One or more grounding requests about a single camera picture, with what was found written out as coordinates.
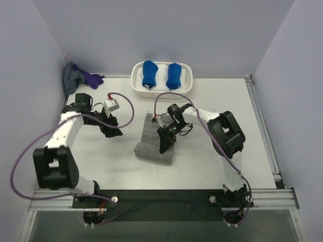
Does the blue grey cloth pile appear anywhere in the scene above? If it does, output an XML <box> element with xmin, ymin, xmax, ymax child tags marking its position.
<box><xmin>62</xmin><ymin>62</ymin><xmax>86</xmax><ymax>96</ymax></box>

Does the right blue rolled towel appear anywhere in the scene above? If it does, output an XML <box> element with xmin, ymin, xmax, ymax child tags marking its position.
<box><xmin>166</xmin><ymin>63</ymin><xmax>182</xmax><ymax>90</ymax></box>

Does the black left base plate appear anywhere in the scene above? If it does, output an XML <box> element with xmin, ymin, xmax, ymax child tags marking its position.
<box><xmin>70</xmin><ymin>190</ymin><xmax>121</xmax><ymax>209</ymax></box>

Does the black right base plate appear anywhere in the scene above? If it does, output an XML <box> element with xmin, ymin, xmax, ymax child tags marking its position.
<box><xmin>208</xmin><ymin>190</ymin><xmax>250</xmax><ymax>208</ymax></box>

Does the blue rolled towel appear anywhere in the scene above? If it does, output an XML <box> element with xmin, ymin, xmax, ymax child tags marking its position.
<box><xmin>166</xmin><ymin>63</ymin><xmax>182</xmax><ymax>90</ymax></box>
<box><xmin>142</xmin><ymin>60</ymin><xmax>158</xmax><ymax>89</ymax></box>

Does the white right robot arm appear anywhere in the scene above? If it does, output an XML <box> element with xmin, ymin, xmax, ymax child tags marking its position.
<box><xmin>157</xmin><ymin>103</ymin><xmax>250</xmax><ymax>207</ymax></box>

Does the purple cloth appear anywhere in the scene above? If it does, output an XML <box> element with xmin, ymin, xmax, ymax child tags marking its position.
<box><xmin>82</xmin><ymin>71</ymin><xmax>105</xmax><ymax>89</ymax></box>

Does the aluminium right side rail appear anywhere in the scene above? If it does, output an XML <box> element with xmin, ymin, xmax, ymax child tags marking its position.
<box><xmin>245</xmin><ymin>75</ymin><xmax>286</xmax><ymax>189</ymax></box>

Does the grey towel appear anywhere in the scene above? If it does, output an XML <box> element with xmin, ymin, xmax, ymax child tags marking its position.
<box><xmin>134</xmin><ymin>113</ymin><xmax>174</xmax><ymax>165</ymax></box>

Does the white plastic basket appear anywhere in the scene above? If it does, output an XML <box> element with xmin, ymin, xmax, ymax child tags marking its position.
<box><xmin>130</xmin><ymin>61</ymin><xmax>194</xmax><ymax>99</ymax></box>

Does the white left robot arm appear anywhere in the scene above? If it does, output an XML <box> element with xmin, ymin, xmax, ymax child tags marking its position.
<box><xmin>33</xmin><ymin>93</ymin><xmax>123</xmax><ymax>208</ymax></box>

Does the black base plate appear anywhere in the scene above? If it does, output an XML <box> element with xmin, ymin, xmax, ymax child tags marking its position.
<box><xmin>70</xmin><ymin>190</ymin><xmax>121</xmax><ymax>209</ymax></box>
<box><xmin>208</xmin><ymin>190</ymin><xmax>250</xmax><ymax>208</ymax></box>

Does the left blue rolled towel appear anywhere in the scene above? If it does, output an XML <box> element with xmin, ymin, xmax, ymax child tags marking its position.
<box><xmin>142</xmin><ymin>60</ymin><xmax>158</xmax><ymax>89</ymax></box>

